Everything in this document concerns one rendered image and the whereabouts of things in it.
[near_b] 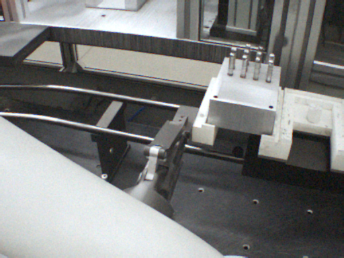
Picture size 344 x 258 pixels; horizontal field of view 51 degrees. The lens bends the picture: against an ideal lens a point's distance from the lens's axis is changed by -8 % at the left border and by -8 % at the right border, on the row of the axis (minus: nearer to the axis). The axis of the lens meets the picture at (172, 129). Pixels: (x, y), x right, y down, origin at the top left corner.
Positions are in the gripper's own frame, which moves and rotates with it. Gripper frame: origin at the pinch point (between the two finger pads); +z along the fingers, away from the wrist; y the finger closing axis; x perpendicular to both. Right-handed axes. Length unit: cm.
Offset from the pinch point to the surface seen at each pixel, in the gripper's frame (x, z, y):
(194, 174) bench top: -0.3, 8.6, -19.7
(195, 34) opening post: 3.4, 20.5, 4.6
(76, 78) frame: 42, 37, -22
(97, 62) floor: 97, 148, -88
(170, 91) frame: 13.3, 37.0, -21.2
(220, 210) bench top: -7.2, 1.0, -19.7
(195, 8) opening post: 3.6, 20.5, 10.0
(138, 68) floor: 68, 148, -88
